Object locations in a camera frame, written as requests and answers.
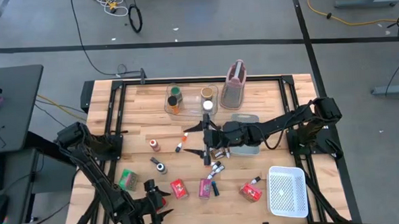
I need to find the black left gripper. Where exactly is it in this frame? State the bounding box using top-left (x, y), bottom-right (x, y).
top-left (135, 189), bottom-right (175, 224)

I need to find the black-cap sprinkles bottle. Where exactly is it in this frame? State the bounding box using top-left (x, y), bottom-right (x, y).
top-left (149, 155), bottom-right (168, 176)

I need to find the black floor cable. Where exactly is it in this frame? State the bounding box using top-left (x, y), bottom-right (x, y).
top-left (69, 0), bottom-right (148, 88)

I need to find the grey plastic bin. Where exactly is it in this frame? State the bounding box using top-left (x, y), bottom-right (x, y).
top-left (231, 112), bottom-right (262, 157)

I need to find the black coiled cable loop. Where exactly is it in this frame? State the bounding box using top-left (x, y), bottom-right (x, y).
top-left (127, 3), bottom-right (144, 34)

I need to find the yellow extension cable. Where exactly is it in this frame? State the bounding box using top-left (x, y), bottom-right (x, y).
top-left (307, 0), bottom-right (399, 30)

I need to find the pink-handled metal box grater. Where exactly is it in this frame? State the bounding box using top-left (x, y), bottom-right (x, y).
top-left (218, 59), bottom-right (249, 111)

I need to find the black desk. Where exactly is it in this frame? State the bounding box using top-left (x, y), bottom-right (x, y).
top-left (0, 63), bottom-right (48, 154)

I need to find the black aluminium rig frame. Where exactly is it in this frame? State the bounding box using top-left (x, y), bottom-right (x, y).
top-left (79, 67), bottom-right (362, 224)

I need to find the red Froot Loops cereal box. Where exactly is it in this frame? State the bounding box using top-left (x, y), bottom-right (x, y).
top-left (168, 178), bottom-right (190, 200)

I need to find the orange-cap sprinkles bottle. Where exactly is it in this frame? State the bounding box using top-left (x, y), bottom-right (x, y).
top-left (149, 138), bottom-right (162, 153)

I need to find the clear plastic organizer bin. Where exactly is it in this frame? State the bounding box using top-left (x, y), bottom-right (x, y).
top-left (163, 80), bottom-right (220, 119)

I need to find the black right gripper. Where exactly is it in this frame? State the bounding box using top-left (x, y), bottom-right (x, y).
top-left (181, 112), bottom-right (228, 167)

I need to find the green-lid spice jar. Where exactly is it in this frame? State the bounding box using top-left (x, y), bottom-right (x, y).
top-left (169, 86), bottom-right (183, 103)

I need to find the white cable bundle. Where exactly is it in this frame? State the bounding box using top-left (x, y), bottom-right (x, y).
top-left (94, 0), bottom-right (129, 19)

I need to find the white perforated plastic basket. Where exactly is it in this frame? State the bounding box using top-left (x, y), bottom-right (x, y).
top-left (266, 164), bottom-right (310, 221)

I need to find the orange spice jar black lid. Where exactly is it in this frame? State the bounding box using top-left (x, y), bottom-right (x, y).
top-left (166, 94), bottom-right (181, 115)

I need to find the grey keyboard desk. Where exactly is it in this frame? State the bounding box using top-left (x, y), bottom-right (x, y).
top-left (0, 147), bottom-right (47, 224)

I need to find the green Apple Jacks cereal box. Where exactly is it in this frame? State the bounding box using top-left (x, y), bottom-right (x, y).
top-left (117, 168), bottom-right (140, 192)

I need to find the dark blue icing tube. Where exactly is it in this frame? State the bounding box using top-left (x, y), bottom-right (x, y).
top-left (211, 180), bottom-right (221, 198)

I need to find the yellow floor cable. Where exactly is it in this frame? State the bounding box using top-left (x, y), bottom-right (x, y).
top-left (36, 92), bottom-right (88, 125)

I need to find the magenta Raisin Bran cereal box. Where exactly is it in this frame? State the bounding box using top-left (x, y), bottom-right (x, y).
top-left (197, 177), bottom-right (214, 200)

